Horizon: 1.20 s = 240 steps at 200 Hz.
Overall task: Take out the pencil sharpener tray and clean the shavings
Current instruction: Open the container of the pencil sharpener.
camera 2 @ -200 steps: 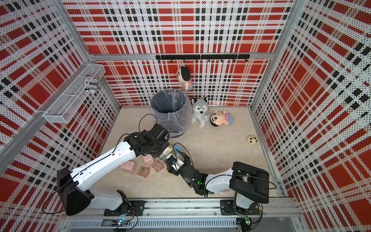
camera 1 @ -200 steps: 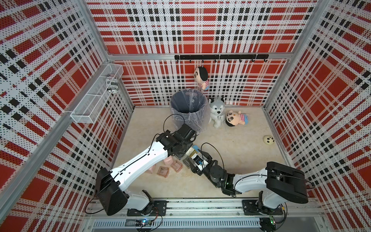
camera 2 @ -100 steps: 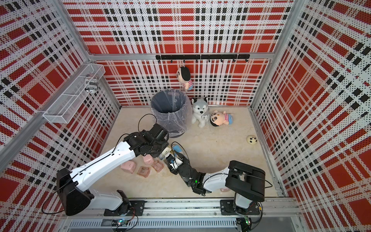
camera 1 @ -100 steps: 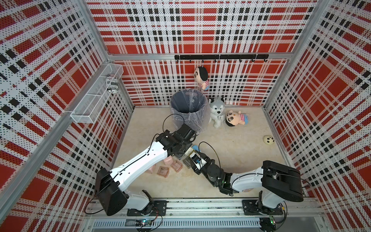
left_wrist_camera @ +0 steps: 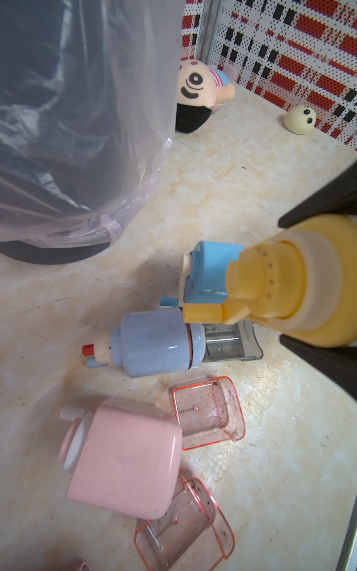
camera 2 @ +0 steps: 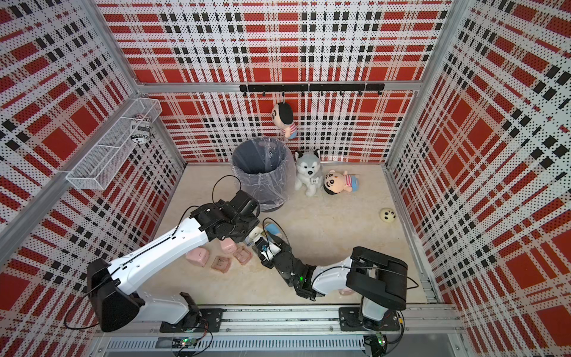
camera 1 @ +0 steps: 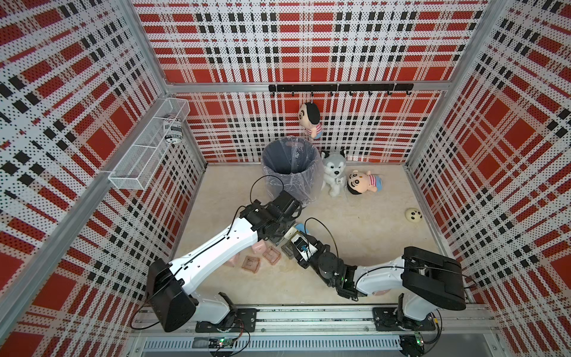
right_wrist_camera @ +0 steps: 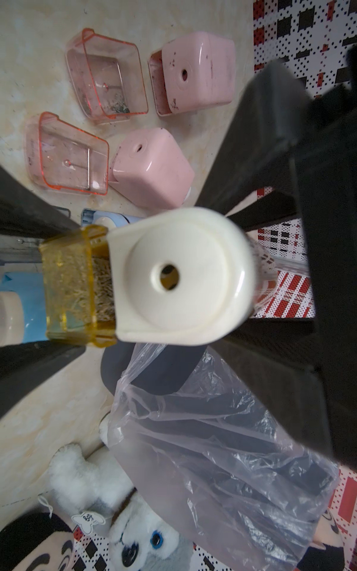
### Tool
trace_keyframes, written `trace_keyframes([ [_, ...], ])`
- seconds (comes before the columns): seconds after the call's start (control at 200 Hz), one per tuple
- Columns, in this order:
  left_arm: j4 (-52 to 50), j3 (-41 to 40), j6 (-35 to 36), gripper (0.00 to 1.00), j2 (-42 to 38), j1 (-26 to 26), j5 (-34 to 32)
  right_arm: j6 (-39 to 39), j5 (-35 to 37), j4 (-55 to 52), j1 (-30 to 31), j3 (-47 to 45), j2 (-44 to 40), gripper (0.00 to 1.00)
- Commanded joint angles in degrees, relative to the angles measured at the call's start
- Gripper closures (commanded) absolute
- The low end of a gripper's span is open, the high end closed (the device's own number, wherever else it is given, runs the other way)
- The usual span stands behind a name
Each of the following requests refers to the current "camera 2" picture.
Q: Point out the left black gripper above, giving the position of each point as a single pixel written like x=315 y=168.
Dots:
x=253 y=222

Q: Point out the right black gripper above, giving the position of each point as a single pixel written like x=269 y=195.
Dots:
x=284 y=246

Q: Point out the pink sharpener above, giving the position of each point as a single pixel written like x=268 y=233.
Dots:
x=346 y=291
x=228 y=246
x=198 y=257

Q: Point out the blue sharpener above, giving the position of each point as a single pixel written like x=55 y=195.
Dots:
x=273 y=229

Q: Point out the translucent pink sharpener tray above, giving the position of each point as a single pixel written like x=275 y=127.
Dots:
x=221 y=264

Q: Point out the grey bin with plastic liner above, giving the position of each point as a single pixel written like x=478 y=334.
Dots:
x=265 y=166

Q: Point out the yellow pencil sharpener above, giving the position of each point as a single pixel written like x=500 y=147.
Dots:
x=254 y=235

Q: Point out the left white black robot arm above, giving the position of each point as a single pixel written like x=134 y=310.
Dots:
x=114 y=288

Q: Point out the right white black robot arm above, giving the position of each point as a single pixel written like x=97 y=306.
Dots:
x=381 y=281

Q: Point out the husky plush toy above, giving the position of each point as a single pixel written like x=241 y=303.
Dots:
x=309 y=171

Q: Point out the lying cartoon boy doll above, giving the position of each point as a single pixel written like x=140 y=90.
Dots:
x=335 y=182

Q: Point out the right green circuit board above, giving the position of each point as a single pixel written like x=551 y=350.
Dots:
x=375 y=346

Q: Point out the green circuit board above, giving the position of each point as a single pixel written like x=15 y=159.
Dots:
x=184 y=343
x=375 y=346

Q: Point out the cream panda face ball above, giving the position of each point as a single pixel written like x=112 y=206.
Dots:
x=387 y=215

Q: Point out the hanging cartoon boy doll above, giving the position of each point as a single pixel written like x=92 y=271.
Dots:
x=283 y=118

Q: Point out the left green circuit board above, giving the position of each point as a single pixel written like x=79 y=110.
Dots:
x=184 y=343

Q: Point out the black white can in basket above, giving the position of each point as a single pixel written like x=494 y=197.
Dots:
x=140 y=129

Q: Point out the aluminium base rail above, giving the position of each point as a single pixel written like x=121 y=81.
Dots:
x=423 y=330

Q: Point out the white wire wall basket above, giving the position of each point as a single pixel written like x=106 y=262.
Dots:
x=100 y=165

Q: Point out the black wall hook rail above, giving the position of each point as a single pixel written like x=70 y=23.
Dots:
x=312 y=87

